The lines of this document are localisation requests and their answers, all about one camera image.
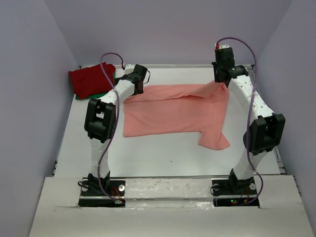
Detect salmon pink t-shirt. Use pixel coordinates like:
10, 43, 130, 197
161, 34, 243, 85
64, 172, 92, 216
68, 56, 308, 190
123, 81, 230, 150

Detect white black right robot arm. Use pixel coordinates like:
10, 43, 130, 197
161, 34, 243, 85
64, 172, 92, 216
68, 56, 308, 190
210, 45, 285, 197

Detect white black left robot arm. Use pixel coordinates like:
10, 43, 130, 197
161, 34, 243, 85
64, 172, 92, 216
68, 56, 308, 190
82, 64, 150, 199

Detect folded dark red t-shirt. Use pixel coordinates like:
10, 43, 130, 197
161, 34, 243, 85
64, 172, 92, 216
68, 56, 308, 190
68, 64, 112, 100

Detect folded green t-shirt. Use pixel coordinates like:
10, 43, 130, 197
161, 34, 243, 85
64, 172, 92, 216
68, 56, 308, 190
75, 73, 116, 100

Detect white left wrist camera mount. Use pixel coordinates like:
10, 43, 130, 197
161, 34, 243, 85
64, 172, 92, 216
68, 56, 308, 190
122, 64, 135, 75

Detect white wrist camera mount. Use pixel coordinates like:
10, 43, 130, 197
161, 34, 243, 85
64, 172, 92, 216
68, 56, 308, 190
122, 64, 135, 75
215, 43, 230, 50

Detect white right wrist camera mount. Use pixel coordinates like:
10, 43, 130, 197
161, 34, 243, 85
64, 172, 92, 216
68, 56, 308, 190
215, 43, 230, 50

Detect aluminium table edge rail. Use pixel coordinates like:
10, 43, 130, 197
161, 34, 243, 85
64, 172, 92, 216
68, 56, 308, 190
246, 64, 287, 175

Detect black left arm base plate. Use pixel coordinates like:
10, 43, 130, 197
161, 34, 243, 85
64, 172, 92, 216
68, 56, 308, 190
78, 178, 126, 208

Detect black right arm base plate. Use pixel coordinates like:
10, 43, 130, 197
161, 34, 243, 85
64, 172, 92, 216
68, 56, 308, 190
210, 178, 260, 207

